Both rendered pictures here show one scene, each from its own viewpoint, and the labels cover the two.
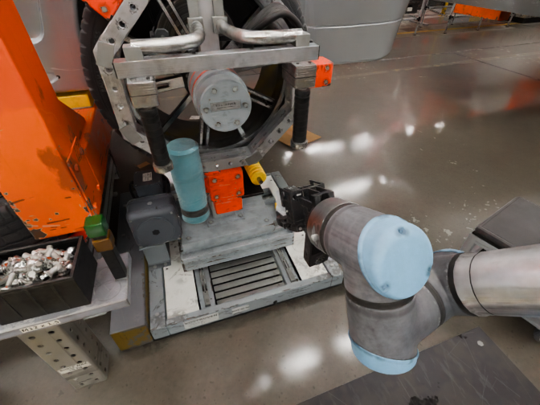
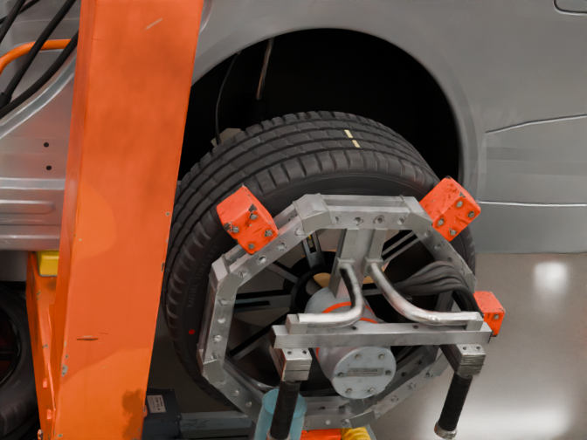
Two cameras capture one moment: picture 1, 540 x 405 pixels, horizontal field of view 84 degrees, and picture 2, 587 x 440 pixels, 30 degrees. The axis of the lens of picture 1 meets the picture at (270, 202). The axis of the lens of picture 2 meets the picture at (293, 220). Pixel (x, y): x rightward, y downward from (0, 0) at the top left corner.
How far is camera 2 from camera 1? 1.40 m
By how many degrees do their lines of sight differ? 11
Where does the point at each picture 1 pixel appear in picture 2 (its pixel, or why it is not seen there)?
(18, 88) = (148, 330)
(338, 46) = (518, 230)
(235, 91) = (382, 358)
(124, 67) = (284, 339)
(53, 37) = not seen: hidden behind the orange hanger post
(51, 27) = not seen: hidden behind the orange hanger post
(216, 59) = (376, 338)
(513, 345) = not seen: outside the picture
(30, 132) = (131, 372)
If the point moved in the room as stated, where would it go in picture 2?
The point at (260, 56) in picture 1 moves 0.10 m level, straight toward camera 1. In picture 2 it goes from (424, 337) to (429, 371)
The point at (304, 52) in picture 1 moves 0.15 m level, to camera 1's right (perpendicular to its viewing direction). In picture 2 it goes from (473, 336) to (552, 350)
